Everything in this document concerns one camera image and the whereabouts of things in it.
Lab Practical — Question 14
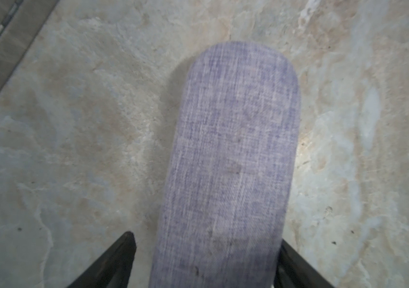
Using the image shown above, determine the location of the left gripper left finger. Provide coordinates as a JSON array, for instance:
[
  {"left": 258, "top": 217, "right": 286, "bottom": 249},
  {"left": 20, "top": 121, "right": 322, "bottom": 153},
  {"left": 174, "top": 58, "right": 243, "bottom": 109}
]
[{"left": 68, "top": 232, "right": 136, "bottom": 288}]

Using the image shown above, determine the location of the purple fabric eyeglass case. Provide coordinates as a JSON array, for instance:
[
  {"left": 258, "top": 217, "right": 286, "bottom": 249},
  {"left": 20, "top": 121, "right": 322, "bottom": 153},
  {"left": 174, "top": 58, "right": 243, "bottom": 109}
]
[{"left": 149, "top": 42, "right": 301, "bottom": 288}]

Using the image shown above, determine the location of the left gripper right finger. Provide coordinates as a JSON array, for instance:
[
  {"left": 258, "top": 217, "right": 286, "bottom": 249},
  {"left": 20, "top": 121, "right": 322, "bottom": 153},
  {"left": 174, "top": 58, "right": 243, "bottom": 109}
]
[{"left": 274, "top": 240, "right": 333, "bottom": 288}]

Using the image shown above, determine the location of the grey stone-pattern eyeglass case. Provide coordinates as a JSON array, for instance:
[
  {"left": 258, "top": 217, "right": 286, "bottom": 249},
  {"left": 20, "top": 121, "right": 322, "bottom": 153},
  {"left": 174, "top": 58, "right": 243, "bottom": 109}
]
[{"left": 0, "top": 0, "right": 58, "bottom": 91}]

